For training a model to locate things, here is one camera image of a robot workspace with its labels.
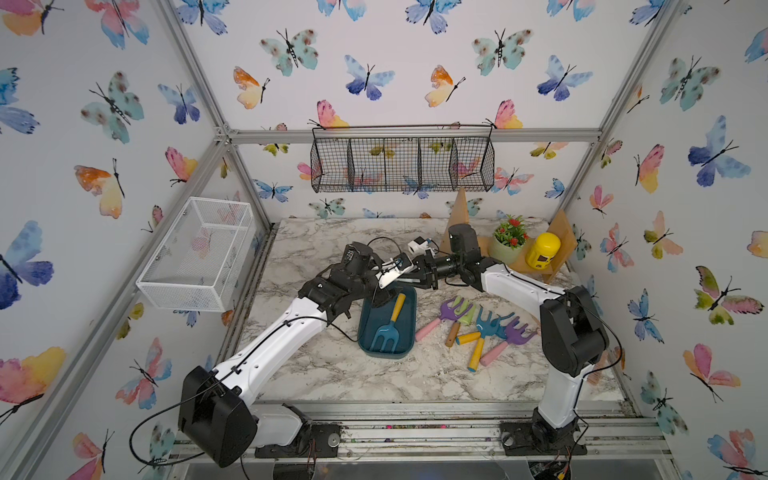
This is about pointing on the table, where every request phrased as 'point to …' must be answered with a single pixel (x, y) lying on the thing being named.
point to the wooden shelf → (560, 227)
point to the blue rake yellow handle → (389, 331)
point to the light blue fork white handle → (388, 275)
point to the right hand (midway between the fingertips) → (403, 277)
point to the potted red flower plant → (507, 241)
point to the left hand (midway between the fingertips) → (395, 274)
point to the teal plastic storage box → (373, 316)
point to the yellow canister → (544, 249)
